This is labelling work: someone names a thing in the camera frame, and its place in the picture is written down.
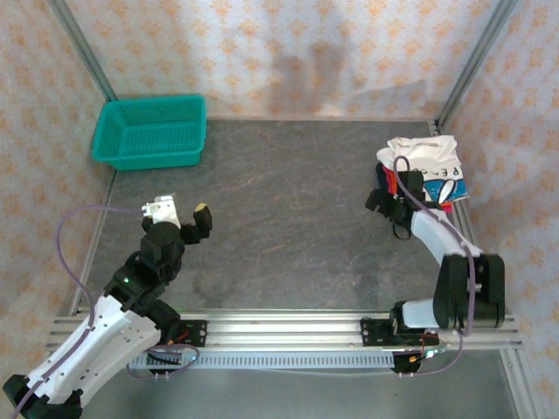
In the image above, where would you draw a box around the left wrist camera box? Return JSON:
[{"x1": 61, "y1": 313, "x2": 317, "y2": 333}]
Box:
[{"x1": 141, "y1": 195, "x2": 182, "y2": 229}]

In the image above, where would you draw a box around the white printed t-shirt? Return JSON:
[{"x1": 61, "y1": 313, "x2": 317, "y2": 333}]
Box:
[{"x1": 376, "y1": 134, "x2": 468, "y2": 206}]

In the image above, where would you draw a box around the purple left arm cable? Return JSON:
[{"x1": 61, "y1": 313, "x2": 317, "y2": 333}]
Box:
[{"x1": 8, "y1": 204, "x2": 201, "y2": 419}]

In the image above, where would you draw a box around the slotted grey cable tray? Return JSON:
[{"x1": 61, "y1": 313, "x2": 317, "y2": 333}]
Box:
[{"x1": 128, "y1": 351, "x2": 397, "y2": 371}]

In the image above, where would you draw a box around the aluminium frame side rail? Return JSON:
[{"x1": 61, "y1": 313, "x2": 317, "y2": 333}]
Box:
[
  {"x1": 68, "y1": 169, "x2": 118, "y2": 316},
  {"x1": 434, "y1": 120, "x2": 498, "y2": 315}
]

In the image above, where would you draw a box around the orange t-shirt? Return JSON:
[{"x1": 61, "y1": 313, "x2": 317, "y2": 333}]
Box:
[{"x1": 388, "y1": 172, "x2": 454, "y2": 215}]

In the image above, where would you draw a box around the aluminium frame leg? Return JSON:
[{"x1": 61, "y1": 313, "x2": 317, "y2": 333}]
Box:
[{"x1": 499, "y1": 348, "x2": 542, "y2": 419}]

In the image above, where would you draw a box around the aluminium frame post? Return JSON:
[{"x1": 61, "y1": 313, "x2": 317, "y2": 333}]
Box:
[
  {"x1": 438, "y1": 0, "x2": 521, "y2": 126},
  {"x1": 46, "y1": 0, "x2": 118, "y2": 104}
]

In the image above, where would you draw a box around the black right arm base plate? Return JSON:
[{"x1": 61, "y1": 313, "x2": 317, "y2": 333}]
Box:
[{"x1": 361, "y1": 317, "x2": 438, "y2": 349}]

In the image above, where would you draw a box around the aluminium frame rail beam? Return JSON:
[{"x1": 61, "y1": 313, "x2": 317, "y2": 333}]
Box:
[{"x1": 46, "y1": 307, "x2": 524, "y2": 352}]

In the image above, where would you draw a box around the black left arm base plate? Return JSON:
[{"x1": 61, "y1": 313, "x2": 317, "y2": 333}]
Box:
[{"x1": 176, "y1": 319, "x2": 208, "y2": 349}]

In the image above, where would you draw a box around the teal plastic basket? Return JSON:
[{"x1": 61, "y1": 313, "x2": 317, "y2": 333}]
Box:
[{"x1": 90, "y1": 94, "x2": 208, "y2": 172}]

